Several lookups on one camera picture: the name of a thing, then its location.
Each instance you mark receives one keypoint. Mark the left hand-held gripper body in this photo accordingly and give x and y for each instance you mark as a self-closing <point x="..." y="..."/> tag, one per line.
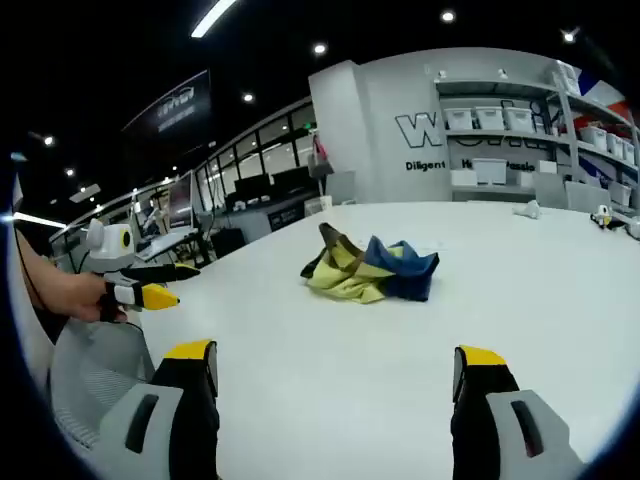
<point x="107" y="247"/>

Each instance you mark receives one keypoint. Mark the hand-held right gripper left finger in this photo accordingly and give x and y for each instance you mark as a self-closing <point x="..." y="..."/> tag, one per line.
<point x="170" y="415"/>

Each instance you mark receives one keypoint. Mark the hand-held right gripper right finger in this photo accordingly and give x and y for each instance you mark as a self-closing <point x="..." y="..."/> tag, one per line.
<point x="495" y="420"/>

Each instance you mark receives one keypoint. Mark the yellow blue grey garment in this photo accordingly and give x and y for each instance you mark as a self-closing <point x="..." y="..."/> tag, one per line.
<point x="345" y="285"/>

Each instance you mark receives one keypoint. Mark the person's left hand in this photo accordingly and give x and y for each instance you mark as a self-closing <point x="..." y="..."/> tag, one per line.
<point x="82" y="297"/>

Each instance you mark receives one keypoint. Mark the tilted computer monitor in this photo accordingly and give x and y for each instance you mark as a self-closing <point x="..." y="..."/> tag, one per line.
<point x="181" y="200"/>

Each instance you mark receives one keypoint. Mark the grey mesh office chair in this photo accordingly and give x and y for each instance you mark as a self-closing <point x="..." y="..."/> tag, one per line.
<point x="95" y="370"/>

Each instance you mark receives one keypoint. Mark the black desk monitor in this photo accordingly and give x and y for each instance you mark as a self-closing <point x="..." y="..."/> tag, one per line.
<point x="252" y="186"/>
<point x="291" y="179"/>

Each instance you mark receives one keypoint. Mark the dark hanging display screen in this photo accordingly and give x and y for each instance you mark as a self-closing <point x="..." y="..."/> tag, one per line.
<point x="175" y="105"/>

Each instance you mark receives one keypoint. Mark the pink hanging item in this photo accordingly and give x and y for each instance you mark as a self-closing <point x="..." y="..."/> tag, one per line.
<point x="320" y="147"/>

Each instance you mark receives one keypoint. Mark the small white object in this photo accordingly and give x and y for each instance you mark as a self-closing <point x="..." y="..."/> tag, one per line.
<point x="530" y="210"/>

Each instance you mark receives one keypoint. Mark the spare hand-held gripper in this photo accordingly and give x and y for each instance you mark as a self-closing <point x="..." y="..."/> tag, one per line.
<point x="603" y="214"/>

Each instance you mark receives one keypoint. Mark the ceiling strip light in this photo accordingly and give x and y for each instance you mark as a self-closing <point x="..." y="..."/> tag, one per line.
<point x="210" y="20"/>

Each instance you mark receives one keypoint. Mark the row of white storage bins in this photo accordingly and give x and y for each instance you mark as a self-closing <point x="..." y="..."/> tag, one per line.
<point x="487" y="117"/>

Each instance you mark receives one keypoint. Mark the grey shelving unit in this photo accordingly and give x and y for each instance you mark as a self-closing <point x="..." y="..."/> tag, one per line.
<point x="562" y="115"/>

